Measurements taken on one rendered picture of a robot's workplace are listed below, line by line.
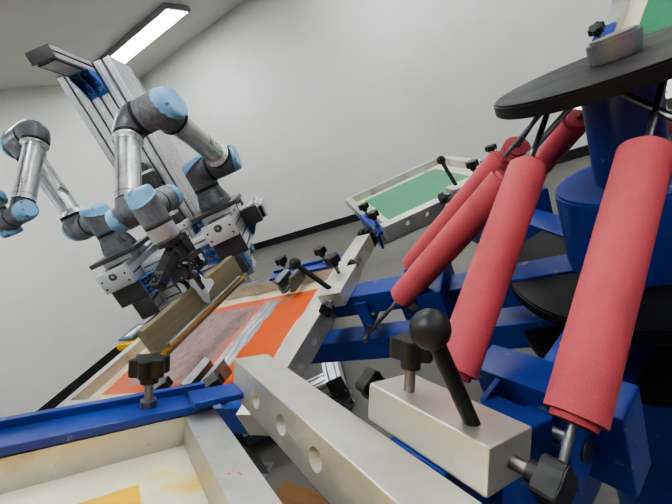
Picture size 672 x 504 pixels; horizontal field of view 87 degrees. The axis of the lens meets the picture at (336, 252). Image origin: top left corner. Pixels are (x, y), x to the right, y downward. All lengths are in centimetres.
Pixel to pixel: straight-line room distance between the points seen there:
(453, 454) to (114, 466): 36
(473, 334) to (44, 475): 47
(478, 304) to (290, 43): 465
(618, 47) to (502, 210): 26
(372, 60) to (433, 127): 103
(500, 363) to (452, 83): 408
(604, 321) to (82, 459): 53
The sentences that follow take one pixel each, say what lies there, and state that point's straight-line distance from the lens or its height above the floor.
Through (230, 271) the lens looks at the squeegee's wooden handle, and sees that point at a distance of 119.
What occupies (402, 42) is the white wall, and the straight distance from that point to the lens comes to 452.
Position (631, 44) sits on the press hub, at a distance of 64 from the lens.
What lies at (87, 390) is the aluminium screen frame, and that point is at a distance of 140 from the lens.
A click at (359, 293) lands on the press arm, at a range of 80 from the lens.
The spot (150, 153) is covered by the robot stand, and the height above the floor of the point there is 160.
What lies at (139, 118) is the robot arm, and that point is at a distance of 141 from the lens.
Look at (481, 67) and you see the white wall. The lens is 444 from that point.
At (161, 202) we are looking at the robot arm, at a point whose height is 139.
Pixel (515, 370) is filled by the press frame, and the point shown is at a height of 105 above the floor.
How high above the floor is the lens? 140
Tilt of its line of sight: 19 degrees down
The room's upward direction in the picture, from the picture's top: 25 degrees counter-clockwise
